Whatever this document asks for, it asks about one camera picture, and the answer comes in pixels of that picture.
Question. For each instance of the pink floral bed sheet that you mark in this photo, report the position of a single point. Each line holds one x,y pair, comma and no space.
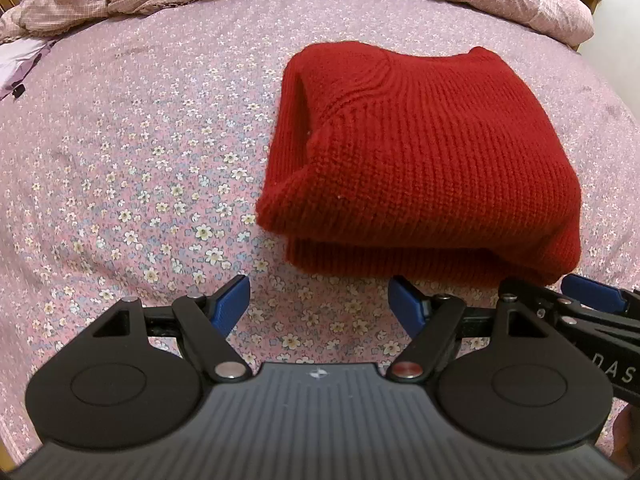
132,164

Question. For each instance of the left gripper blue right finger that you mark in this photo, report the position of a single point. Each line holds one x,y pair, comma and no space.
431,322

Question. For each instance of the right hand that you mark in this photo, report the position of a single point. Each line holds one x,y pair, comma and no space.
625,430

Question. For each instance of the small black clip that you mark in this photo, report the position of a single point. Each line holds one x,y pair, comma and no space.
18,91

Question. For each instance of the red knit cardigan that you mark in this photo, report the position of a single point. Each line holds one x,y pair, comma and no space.
438,167

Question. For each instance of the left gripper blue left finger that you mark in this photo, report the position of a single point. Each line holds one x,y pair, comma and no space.
205,322

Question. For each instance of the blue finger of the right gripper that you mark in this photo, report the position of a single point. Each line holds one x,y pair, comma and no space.
593,294

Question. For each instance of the lilac pillow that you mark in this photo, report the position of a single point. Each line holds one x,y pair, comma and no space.
17,60

